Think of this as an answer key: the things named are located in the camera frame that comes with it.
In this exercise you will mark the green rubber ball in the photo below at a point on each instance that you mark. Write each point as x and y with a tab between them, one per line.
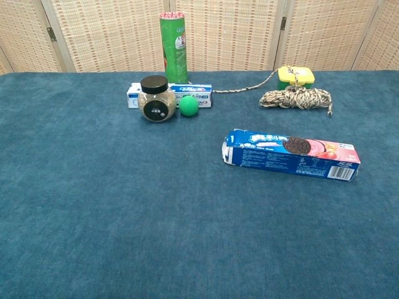
188	106

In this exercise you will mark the green box with yellow lid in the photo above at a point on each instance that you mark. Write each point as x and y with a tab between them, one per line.
296	78

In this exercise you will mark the black screen hinge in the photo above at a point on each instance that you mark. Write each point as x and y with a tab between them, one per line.
51	34
283	23

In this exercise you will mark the green cylindrical chip can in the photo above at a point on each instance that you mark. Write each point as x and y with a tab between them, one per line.
174	50

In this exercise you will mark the white blue toothpaste box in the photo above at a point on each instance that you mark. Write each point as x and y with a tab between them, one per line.
194	93

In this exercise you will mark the glass jar with black lid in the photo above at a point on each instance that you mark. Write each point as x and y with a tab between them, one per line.
156	102

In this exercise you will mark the woven folding screen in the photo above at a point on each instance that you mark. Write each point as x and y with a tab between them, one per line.
237	34

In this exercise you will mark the blue Oreo cookie box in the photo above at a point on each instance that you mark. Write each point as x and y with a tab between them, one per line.
280	157

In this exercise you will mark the blue tablecloth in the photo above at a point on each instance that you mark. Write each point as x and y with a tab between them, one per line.
124	202

